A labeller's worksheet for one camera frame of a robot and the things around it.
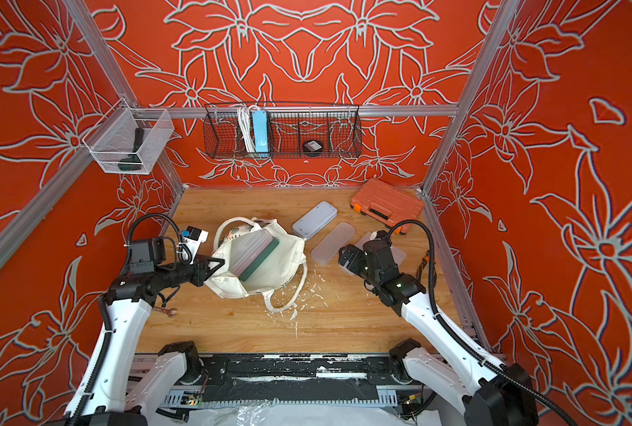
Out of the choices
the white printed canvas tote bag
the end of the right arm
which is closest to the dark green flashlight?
the white printed canvas tote bag

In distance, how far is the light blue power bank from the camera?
90 centimetres

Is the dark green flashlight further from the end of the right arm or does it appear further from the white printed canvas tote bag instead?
the end of the right arm

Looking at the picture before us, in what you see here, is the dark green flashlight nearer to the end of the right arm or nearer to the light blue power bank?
the light blue power bank
